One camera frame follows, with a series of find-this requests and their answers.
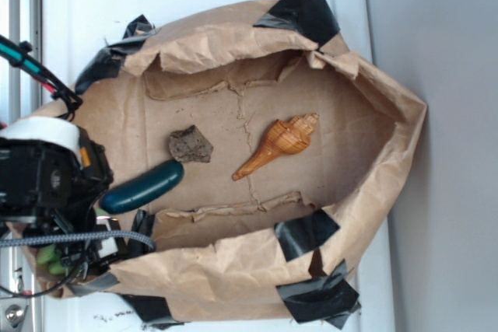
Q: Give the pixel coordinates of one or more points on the brown paper bag tray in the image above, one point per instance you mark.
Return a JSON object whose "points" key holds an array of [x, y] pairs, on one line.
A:
{"points": [[312, 145]]}

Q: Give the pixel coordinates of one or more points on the brown grey rock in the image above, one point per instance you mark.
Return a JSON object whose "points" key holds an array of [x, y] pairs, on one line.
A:
{"points": [[190, 145]]}

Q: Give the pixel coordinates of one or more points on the dark green oval stone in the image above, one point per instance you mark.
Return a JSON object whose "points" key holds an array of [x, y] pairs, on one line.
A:
{"points": [[143, 189]]}

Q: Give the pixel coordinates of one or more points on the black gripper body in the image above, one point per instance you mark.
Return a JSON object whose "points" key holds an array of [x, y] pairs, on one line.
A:
{"points": [[50, 166]]}

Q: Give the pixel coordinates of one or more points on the white plastic bin lid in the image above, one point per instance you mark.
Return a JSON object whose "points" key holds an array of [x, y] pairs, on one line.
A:
{"points": [[72, 32]]}

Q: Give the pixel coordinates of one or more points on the fuzzy green toy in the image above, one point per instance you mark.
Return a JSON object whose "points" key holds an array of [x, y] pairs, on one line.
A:
{"points": [[92, 255]]}

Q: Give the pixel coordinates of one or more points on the orange conch shell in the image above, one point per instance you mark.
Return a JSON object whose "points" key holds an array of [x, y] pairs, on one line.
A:
{"points": [[282, 138]]}

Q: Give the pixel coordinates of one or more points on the aluminium frame rail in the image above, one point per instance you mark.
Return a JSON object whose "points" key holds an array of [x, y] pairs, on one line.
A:
{"points": [[20, 20]]}

